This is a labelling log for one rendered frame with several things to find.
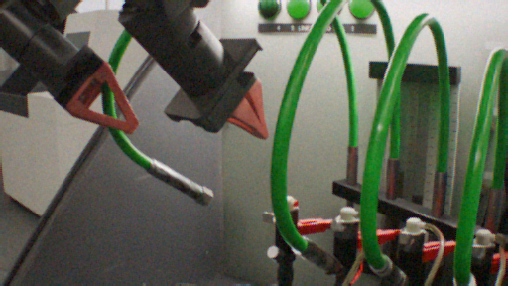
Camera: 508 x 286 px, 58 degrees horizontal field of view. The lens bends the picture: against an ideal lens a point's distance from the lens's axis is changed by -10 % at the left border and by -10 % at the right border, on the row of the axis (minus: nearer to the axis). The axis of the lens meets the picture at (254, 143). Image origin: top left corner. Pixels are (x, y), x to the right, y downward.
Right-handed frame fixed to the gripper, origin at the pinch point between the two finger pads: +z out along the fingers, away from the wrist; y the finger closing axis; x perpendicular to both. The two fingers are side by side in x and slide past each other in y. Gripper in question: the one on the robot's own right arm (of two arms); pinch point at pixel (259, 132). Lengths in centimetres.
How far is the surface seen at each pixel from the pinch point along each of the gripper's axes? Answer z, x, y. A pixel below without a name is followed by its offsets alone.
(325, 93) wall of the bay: 21.1, 17.0, 21.9
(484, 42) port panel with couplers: 19.0, -9.5, 33.7
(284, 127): -6.7, -10.8, -2.9
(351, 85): 14.5, 6.2, 19.0
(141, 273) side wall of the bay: 21.5, 32.6, -20.1
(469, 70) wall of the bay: 21.9, -7.1, 30.4
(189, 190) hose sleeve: 3.5, 9.5, -7.8
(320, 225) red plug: 15.6, -1.0, -2.6
